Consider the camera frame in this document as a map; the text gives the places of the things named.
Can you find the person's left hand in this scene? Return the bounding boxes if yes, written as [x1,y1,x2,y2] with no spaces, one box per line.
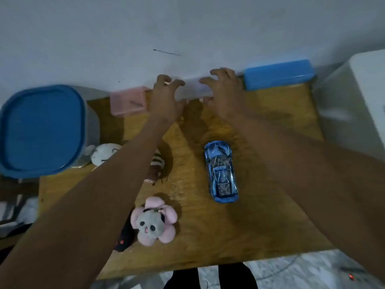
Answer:
[149,74,186,125]

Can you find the person's right hand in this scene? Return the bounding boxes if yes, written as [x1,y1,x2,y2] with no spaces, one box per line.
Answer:
[199,67,249,121]

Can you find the translucent white plastic case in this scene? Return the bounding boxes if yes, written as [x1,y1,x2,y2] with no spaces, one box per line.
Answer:
[168,75,214,101]

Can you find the small pink plastic case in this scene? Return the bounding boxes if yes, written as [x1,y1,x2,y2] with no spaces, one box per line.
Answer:
[109,86,151,117]

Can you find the blue plastic case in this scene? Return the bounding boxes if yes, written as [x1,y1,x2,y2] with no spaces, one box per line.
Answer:
[243,59,315,91]

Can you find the brown striped plush pig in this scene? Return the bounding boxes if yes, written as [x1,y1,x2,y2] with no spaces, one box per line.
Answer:
[144,149,164,184]

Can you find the blue toy car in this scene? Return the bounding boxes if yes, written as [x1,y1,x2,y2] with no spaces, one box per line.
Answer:
[204,140,240,204]

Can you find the white plush dog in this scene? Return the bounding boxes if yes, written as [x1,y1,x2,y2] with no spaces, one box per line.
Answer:
[84,143,122,167]

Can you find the pink flower plush panda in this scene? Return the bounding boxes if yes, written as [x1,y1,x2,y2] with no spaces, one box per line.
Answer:
[130,196,178,247]

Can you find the blue lidded plastic container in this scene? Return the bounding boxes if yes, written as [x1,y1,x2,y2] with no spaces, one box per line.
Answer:
[0,84,100,180]

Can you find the person's left forearm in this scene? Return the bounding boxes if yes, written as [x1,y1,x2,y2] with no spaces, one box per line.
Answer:
[0,112,187,289]

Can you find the person's right forearm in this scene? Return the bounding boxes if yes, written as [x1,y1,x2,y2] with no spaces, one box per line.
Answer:
[224,112,385,283]

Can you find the person's black trousers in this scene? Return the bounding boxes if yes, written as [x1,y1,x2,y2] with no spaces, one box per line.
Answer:
[164,261,259,289]

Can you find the white cabinet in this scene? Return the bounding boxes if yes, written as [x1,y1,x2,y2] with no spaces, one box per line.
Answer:
[311,48,385,161]

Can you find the black remote control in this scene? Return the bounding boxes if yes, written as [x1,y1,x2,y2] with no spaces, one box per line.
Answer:
[115,218,136,252]

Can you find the dark power strip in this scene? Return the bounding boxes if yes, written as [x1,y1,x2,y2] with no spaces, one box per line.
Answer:
[340,266,366,282]

